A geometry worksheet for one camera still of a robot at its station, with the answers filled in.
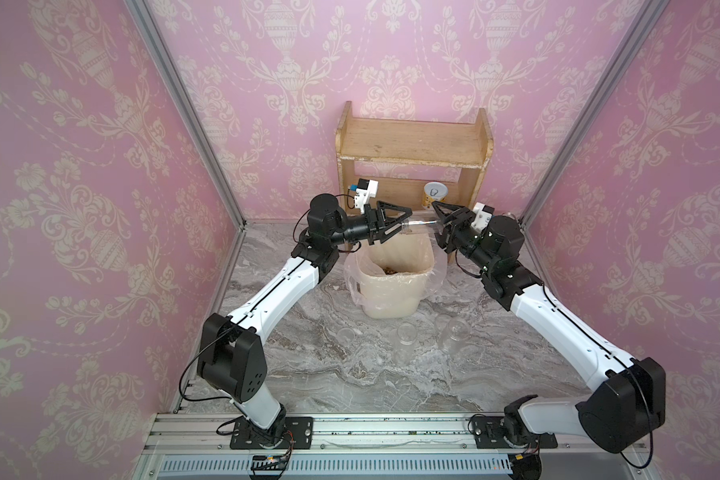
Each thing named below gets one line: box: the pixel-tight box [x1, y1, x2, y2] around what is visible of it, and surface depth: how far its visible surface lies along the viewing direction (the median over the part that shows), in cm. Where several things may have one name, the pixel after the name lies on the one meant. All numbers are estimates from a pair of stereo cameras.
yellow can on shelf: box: [422, 181, 448, 208], surface depth 94 cm
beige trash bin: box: [357, 233, 435, 319], surface depth 79 cm
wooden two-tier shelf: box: [335, 103, 494, 216], surface depth 83 cm
